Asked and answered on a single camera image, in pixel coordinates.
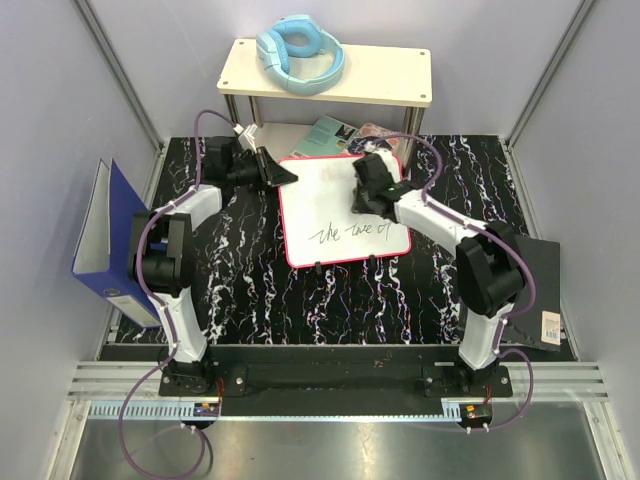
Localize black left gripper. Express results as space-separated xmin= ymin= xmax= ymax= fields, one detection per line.
xmin=228 ymin=149 xmax=298 ymax=193

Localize pink framed whiteboard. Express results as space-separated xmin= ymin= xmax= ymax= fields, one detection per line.
xmin=279 ymin=155 xmax=411 ymax=268

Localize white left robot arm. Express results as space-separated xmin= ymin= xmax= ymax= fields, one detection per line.
xmin=127 ymin=136 xmax=298 ymax=396

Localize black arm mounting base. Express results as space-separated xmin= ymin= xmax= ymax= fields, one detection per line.
xmin=159 ymin=345 xmax=514 ymax=421

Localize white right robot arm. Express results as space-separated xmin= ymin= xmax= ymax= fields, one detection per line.
xmin=352 ymin=153 xmax=537 ymax=397

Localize Little Women floral book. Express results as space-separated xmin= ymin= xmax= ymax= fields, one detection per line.
xmin=343 ymin=123 xmax=407 ymax=155

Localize teal paperback book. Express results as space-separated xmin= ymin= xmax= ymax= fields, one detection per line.
xmin=291 ymin=116 xmax=358 ymax=158

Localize white two-tier shelf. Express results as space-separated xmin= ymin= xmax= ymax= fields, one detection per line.
xmin=217 ymin=38 xmax=432 ymax=136

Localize light blue headphones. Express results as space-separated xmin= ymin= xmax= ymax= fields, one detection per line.
xmin=255 ymin=14 xmax=345 ymax=96

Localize black notebook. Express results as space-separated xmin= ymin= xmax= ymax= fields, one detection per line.
xmin=502 ymin=235 xmax=561 ymax=352

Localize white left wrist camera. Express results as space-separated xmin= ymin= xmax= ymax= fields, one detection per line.
xmin=233 ymin=123 xmax=259 ymax=152

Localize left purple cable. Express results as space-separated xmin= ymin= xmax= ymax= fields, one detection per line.
xmin=118 ymin=109 xmax=244 ymax=480

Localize blue ring binder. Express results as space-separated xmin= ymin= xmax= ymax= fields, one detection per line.
xmin=71 ymin=160 xmax=161 ymax=328

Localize grey slotted cable duct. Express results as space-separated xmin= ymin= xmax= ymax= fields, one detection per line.
xmin=88 ymin=400 xmax=221 ymax=421

